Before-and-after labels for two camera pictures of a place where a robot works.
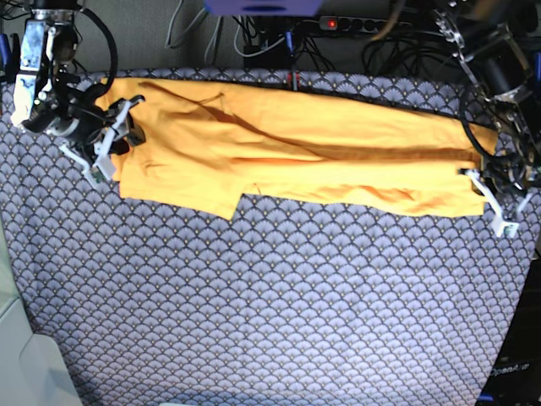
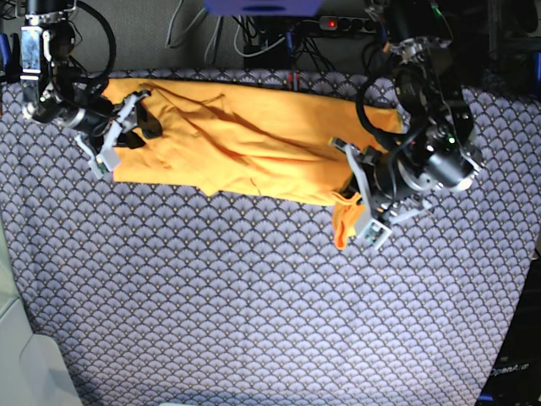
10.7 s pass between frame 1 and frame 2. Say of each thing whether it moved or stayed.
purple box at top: stayed
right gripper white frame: moved
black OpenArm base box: stayed
